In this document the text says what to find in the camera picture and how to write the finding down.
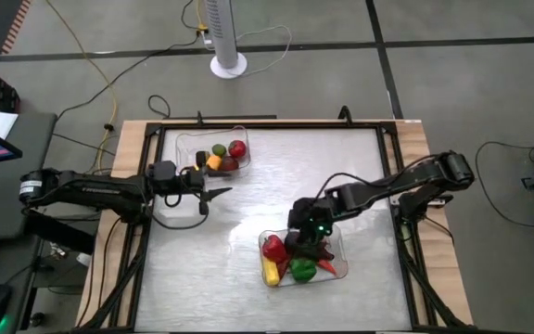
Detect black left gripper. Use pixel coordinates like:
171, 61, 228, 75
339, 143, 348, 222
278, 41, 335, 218
173, 149, 234, 204

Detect dark red apple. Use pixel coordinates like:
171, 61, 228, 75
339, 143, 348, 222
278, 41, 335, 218
220, 155, 241, 173

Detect dark maroon long vegetable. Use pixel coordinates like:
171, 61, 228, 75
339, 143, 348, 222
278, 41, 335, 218
296, 243, 336, 262

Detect clear plastic bin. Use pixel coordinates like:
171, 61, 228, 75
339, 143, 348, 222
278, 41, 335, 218
174, 124, 252, 183
257, 225, 350, 289

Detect red bell pepper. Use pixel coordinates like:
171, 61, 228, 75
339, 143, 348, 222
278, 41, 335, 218
261, 233, 290, 264

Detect orange-red chili pepper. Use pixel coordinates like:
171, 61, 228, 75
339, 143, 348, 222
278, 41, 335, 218
316, 258, 338, 276

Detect green bell pepper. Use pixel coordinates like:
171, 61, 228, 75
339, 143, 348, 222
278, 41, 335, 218
288, 257, 319, 284

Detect wooden table board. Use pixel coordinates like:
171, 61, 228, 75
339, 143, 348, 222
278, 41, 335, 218
75, 119, 475, 328

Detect white tower fan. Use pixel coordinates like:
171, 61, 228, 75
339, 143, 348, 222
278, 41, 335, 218
202, 0, 248, 81

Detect black desk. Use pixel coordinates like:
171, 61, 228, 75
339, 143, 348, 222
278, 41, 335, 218
0, 110, 96, 334

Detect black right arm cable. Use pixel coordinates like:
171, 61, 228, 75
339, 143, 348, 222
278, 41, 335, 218
315, 154, 438, 205

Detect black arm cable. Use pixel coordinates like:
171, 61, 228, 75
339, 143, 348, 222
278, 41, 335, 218
151, 190, 210, 231
315, 154, 438, 205

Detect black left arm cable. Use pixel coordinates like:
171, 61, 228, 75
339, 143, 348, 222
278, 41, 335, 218
151, 190, 210, 231

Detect black aluminium table frame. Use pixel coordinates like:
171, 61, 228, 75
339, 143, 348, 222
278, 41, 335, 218
75, 118, 475, 334

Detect black looped cable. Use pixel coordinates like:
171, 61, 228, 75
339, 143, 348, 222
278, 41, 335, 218
147, 94, 172, 120

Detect yellow cable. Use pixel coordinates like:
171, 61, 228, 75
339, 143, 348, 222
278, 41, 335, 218
43, 0, 119, 161

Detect long black floor cable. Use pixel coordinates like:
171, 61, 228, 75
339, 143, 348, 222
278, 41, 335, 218
55, 27, 208, 122

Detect white cable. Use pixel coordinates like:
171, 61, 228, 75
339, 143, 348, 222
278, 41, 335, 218
201, 24, 293, 78

